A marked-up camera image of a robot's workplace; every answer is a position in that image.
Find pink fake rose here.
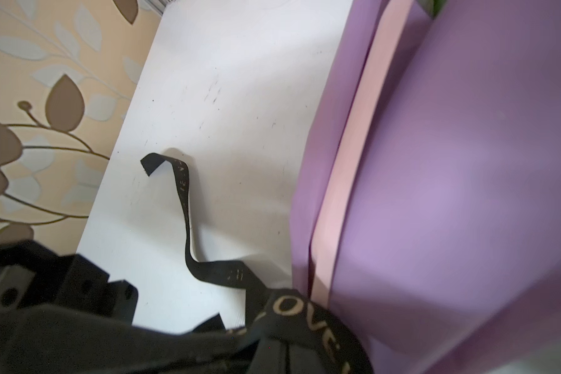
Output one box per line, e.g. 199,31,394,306
419,0,448,18

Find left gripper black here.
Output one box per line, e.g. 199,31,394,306
0,239,140,328

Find pink purple wrapping paper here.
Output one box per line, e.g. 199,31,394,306
290,1,561,373

